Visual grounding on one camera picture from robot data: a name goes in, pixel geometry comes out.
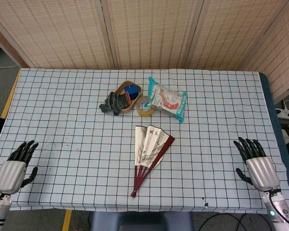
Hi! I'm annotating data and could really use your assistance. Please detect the wooden oval box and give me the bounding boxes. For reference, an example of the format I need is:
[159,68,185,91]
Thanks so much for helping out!
[114,80,143,114]

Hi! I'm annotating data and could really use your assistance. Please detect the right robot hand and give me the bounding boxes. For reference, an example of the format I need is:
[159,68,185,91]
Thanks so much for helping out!
[233,137,281,192]

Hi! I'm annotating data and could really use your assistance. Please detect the paper folding fan red ribs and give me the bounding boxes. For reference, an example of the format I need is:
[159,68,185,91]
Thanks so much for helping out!
[131,125,175,198]

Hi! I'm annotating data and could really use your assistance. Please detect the clear tape roll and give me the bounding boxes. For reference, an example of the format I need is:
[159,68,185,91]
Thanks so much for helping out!
[136,95,157,118]

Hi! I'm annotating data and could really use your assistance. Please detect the teal snack bag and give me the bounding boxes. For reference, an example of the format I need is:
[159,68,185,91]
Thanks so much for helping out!
[144,77,188,124]

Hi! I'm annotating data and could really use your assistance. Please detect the checkered white tablecloth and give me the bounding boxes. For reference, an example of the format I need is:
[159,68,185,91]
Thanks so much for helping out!
[0,68,289,215]

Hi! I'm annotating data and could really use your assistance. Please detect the white office chair base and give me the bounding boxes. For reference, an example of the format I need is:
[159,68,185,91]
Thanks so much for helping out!
[276,100,289,120]

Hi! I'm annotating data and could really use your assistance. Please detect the dark blue chair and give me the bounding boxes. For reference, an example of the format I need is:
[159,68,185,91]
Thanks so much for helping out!
[90,211,195,231]

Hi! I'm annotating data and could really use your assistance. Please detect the woven folding screen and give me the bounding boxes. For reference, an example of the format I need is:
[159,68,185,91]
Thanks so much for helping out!
[0,0,289,103]

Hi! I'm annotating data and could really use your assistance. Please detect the black floor cable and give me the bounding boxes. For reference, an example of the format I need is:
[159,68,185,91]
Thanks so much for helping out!
[198,213,272,231]

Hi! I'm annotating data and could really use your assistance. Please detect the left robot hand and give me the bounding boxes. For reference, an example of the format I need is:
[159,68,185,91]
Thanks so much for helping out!
[0,140,39,194]

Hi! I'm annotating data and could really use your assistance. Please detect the blue toy block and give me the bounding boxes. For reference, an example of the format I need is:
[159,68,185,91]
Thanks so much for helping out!
[124,83,139,101]

